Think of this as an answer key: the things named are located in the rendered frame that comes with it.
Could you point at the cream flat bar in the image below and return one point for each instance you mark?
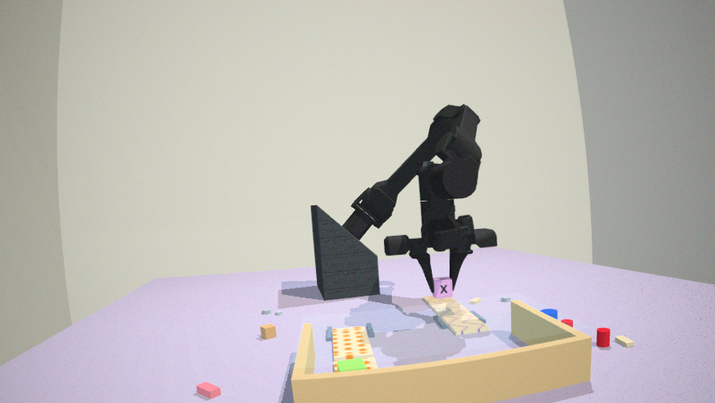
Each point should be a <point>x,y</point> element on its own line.
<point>624,341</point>

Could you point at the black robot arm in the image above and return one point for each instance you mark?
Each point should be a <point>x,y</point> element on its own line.
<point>452,138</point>

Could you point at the tan open-top rectangular tray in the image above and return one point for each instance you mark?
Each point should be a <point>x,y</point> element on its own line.
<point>478,350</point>

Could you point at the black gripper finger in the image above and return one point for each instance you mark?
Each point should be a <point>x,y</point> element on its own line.
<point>424,261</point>
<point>456,260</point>

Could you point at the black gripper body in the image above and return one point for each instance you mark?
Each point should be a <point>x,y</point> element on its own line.
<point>400,245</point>

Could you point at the pink rectangular block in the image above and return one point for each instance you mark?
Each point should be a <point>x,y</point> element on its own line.
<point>208,390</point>

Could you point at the orange cube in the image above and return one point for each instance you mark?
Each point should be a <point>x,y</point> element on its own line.
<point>268,331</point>

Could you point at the pink cube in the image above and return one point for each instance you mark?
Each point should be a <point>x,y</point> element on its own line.
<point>443,287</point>

